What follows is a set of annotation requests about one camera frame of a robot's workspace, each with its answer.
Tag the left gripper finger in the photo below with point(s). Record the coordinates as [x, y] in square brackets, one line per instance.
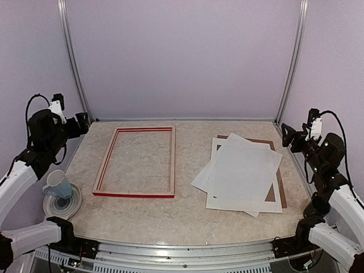
[82, 117]
[83, 126]

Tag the light blue cup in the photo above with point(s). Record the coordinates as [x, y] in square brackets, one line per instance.
[58, 185]

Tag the aluminium front rail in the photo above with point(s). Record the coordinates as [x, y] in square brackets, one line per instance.
[131, 257]

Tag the left aluminium post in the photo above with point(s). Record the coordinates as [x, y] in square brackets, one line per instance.
[67, 36]

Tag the white photo paper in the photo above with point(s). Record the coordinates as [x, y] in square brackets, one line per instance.
[276, 195]

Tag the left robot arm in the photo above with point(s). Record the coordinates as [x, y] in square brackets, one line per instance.
[48, 135]

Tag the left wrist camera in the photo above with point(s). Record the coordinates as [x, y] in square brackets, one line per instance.
[57, 106]

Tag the aluminium post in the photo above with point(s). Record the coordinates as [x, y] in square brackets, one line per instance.
[294, 60]
[67, 36]

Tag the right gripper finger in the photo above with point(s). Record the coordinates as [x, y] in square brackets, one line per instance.
[288, 131]
[287, 139]

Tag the wooden red photo frame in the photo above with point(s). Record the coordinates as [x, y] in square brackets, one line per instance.
[107, 156]

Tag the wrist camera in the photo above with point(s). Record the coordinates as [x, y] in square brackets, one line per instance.
[57, 106]
[314, 124]

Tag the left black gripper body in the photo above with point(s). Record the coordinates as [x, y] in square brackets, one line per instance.
[74, 131]

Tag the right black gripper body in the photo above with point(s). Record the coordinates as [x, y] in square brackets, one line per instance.
[297, 148]

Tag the brown backing board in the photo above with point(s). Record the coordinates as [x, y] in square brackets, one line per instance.
[282, 187]

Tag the white round plate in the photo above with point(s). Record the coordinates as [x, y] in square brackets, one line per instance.
[54, 206]

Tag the white mat board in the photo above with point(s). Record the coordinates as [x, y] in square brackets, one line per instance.
[216, 199]

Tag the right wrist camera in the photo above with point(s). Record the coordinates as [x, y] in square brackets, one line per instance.
[314, 124]

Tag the right aluminium post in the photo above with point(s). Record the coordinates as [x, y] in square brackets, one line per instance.
[294, 60]

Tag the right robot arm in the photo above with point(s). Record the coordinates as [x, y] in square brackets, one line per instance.
[333, 191]

